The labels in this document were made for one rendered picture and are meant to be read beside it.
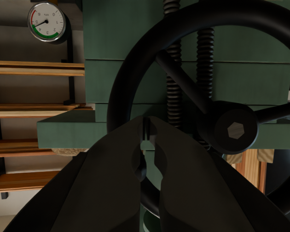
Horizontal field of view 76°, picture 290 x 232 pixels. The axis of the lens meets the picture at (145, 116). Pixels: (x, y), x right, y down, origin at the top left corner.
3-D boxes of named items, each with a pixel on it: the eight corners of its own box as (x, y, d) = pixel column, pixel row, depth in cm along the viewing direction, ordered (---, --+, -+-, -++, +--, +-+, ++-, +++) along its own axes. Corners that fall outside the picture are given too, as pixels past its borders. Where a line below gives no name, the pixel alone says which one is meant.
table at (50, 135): (361, 134, 32) (354, 167, 33) (253, 111, 62) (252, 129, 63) (1, 132, 30) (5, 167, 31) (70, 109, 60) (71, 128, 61)
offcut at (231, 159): (228, 149, 42) (226, 165, 43) (243, 147, 44) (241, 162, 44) (214, 143, 46) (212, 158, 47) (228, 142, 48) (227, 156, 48)
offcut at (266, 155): (272, 143, 47) (270, 158, 48) (258, 141, 48) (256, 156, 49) (274, 147, 44) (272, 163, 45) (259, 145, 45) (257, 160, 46)
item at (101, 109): (279, 105, 41) (276, 123, 41) (231, 99, 61) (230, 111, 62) (94, 103, 39) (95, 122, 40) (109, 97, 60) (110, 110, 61)
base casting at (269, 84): (295, 63, 39) (289, 106, 41) (203, 77, 96) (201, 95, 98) (81, 59, 38) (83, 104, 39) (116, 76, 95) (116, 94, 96)
